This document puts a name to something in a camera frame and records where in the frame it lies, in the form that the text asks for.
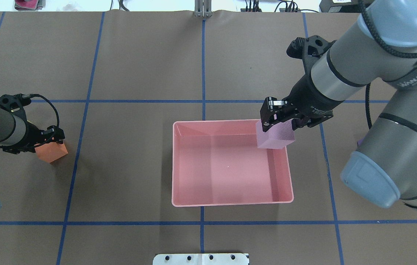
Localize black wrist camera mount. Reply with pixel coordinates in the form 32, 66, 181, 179
0, 94, 31, 120

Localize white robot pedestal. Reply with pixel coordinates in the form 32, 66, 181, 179
152, 253, 250, 265

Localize pink foam block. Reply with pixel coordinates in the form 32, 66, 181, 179
255, 120, 295, 149

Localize black pink pouch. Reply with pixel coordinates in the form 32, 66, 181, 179
14, 0, 46, 11

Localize pink plastic bin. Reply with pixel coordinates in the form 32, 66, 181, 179
172, 119, 294, 207

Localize aluminium frame post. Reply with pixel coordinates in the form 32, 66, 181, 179
194, 0, 213, 18

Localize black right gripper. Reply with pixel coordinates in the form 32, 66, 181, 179
260, 75, 333, 132

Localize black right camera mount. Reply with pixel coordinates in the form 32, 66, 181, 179
286, 35, 336, 74

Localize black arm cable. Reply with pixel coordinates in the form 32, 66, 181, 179
0, 94, 60, 149

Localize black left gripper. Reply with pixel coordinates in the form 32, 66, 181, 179
24, 125, 65, 151

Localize orange foam block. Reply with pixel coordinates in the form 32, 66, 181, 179
35, 142, 68, 163

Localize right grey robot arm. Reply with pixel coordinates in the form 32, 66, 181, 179
257, 0, 417, 210

